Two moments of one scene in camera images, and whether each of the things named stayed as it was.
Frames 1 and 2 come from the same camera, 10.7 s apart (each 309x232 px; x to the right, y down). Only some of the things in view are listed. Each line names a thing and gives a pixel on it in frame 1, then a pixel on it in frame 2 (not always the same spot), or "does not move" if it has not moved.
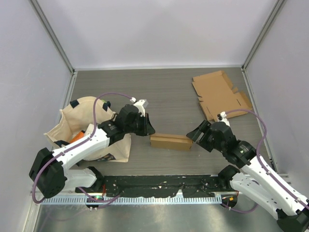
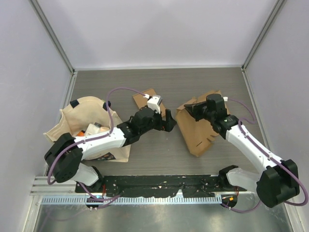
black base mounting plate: [189, 185] does not move
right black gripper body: [207, 141] → [202, 112]
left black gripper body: [139, 126] → [157, 123]
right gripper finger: [197, 134] → [191, 106]
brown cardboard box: [171, 141] → [142, 101]
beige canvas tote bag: [77, 116] does not move
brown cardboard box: [217, 95] → [200, 134]
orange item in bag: [80, 135] does not move
